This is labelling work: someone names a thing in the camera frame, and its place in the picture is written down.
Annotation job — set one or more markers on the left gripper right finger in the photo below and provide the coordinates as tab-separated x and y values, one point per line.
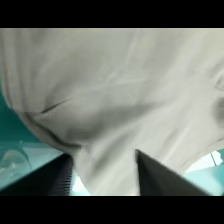
160	181

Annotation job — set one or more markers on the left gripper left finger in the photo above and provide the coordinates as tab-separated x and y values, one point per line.
50	180

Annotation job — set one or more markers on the white shirt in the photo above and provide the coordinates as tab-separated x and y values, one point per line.
113	93

